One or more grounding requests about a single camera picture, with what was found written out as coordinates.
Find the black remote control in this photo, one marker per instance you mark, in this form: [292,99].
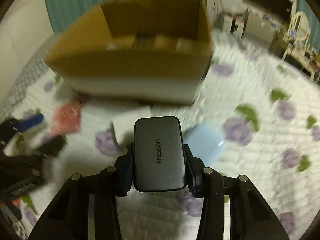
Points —
[143,42]

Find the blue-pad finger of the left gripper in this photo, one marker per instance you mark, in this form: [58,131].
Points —
[13,125]

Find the white dressing table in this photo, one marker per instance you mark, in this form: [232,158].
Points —
[294,56]

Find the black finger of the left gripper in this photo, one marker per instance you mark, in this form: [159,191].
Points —
[52,147]

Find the oval white vanity mirror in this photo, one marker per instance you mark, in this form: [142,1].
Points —
[299,27]

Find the white suitcase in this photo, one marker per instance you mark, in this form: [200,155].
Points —
[233,25]

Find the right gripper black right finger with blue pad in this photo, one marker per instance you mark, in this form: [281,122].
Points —
[251,216]

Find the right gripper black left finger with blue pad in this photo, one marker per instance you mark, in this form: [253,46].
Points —
[85,207]

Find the light blue case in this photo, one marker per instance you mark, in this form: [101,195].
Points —
[205,142]

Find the grey UGREEN power adapter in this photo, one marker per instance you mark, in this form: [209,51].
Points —
[159,155]

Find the brown cardboard box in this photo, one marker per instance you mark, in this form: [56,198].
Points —
[99,43]

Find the red patterned small box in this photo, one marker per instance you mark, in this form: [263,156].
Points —
[67,119]

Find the white small box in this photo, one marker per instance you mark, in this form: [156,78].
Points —
[124,123]

